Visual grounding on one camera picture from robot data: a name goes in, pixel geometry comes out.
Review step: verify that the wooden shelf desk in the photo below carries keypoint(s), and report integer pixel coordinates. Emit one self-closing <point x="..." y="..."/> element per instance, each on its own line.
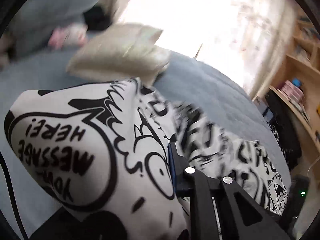
<point x="300" y="64"/>

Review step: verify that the blue grey pillow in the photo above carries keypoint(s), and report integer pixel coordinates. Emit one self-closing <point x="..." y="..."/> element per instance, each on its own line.
<point x="34" y="23"/>

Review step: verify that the blue bed blanket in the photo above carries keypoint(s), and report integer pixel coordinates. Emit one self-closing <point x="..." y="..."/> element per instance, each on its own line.
<point x="186" y="79"/>

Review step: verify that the black knitted garment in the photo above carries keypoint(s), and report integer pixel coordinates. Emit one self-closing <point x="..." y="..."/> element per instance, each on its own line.
<point x="96" y="19"/>

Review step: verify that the black white graffiti jacket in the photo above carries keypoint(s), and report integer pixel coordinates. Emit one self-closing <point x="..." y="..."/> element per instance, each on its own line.
<point x="103" y="151"/>

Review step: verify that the pink white plush toy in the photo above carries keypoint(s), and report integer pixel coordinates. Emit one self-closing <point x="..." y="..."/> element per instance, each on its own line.
<point x="74" y="34"/>

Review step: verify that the cream folded puffer jacket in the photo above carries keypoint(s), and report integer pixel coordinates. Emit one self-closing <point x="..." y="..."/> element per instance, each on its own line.
<point x="122" y="51"/>

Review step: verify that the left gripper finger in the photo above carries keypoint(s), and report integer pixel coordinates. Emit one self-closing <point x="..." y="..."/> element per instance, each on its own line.
<point x="219" y="208"/>

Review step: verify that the sheer floral curtain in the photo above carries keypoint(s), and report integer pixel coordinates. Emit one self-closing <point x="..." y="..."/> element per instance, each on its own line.
<point x="244" y="39"/>

